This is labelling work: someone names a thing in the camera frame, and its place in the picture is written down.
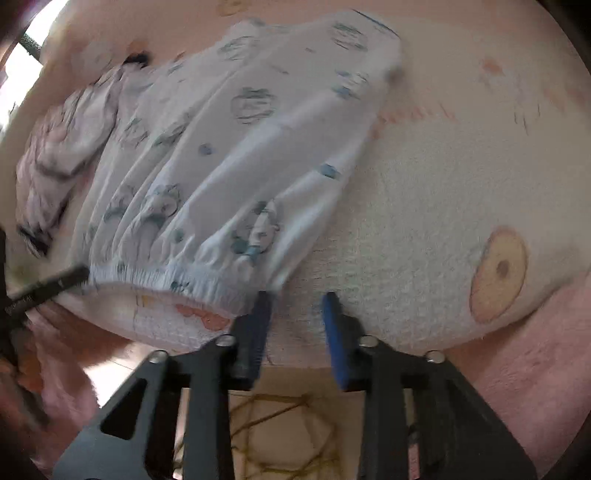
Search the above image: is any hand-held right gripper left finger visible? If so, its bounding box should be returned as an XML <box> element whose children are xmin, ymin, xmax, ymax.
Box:
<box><xmin>53</xmin><ymin>291</ymin><xmax>274</xmax><ymax>480</ymax></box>

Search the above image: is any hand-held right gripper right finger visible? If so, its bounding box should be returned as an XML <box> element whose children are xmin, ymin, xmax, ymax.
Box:
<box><xmin>322</xmin><ymin>292</ymin><xmax>539</xmax><ymax>480</ymax></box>

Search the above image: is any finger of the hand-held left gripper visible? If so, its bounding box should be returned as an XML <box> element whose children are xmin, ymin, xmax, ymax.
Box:
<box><xmin>4</xmin><ymin>265</ymin><xmax>90</xmax><ymax>319</ymax></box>

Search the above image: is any light blue cartoon-print shirt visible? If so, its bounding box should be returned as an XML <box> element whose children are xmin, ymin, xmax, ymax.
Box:
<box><xmin>85</xmin><ymin>11</ymin><xmax>404</xmax><ymax>319</ymax></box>

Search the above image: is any white garment with black trim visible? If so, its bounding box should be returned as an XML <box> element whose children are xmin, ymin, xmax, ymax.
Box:
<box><xmin>16</xmin><ymin>51</ymin><xmax>153</xmax><ymax>259</ymax></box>

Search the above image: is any cream pink printed blanket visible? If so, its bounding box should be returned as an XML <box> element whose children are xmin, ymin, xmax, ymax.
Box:
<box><xmin>0</xmin><ymin>0</ymin><xmax>591</xmax><ymax>370</ymax></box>

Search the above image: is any pink fluffy blanket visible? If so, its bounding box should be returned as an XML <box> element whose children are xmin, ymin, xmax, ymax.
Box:
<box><xmin>0</xmin><ymin>272</ymin><xmax>591</xmax><ymax>478</ymax></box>

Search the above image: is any bright window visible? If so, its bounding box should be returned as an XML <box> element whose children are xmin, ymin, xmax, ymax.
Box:
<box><xmin>0</xmin><ymin>0</ymin><xmax>61</xmax><ymax>134</ymax></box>

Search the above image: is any gold wire frame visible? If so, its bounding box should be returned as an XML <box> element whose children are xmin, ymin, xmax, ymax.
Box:
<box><xmin>175</xmin><ymin>392</ymin><xmax>342</xmax><ymax>480</ymax></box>

